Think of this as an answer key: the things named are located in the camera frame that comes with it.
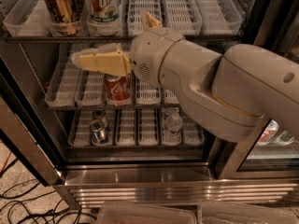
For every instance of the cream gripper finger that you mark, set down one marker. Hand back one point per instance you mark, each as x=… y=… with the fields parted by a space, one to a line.
x=108 y=59
x=149 y=21

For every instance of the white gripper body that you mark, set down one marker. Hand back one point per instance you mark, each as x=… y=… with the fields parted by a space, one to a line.
x=149 y=56

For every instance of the white 7up can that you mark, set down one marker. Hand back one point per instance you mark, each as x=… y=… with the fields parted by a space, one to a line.
x=103 y=11

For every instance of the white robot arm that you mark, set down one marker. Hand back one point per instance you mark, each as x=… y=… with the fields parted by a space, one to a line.
x=227 y=94

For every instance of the front red cola can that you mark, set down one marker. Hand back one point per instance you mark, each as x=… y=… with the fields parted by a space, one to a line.
x=117 y=88

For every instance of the rear blue silver can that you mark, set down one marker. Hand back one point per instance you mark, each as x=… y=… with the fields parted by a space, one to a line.
x=101 y=115

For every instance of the blue silver can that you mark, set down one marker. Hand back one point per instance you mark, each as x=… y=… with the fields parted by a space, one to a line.
x=99 y=132
x=101 y=115

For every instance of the gold drink can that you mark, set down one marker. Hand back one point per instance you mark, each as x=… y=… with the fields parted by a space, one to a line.
x=65 y=14

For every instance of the front blue silver can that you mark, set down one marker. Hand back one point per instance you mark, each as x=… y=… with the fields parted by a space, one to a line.
x=99 y=132

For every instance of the left fridge door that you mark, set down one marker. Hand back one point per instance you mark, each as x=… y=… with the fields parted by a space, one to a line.
x=32 y=132

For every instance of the red can behind glass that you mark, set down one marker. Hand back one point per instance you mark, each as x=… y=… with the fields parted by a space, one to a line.
x=268 y=134

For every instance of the right glass fridge door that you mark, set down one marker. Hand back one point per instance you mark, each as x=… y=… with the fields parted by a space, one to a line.
x=273 y=25

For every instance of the clear water bottle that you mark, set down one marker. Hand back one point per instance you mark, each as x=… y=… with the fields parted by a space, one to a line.
x=172 y=129

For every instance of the left clear plastic bin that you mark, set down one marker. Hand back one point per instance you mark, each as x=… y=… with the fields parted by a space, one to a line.
x=133 y=213

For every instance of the clear plastic bin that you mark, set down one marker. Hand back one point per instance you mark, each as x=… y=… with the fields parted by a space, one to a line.
x=133 y=213
x=236 y=213

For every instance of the green bottle behind glass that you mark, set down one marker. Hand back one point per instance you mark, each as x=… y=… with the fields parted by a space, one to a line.
x=284 y=139

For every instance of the right clear plastic bin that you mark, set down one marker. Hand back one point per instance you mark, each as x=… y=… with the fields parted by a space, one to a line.
x=236 y=213

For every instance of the top wire shelf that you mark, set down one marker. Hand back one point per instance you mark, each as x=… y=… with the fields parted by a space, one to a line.
x=103 y=39

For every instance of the wire shelf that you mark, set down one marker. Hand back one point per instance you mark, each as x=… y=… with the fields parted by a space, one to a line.
x=103 y=39
x=137 y=147
x=93 y=107

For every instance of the middle wire shelf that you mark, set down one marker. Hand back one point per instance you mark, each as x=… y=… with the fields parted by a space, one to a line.
x=93 y=107

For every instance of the bottom wire shelf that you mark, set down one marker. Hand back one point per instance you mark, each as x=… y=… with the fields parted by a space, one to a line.
x=137 y=147

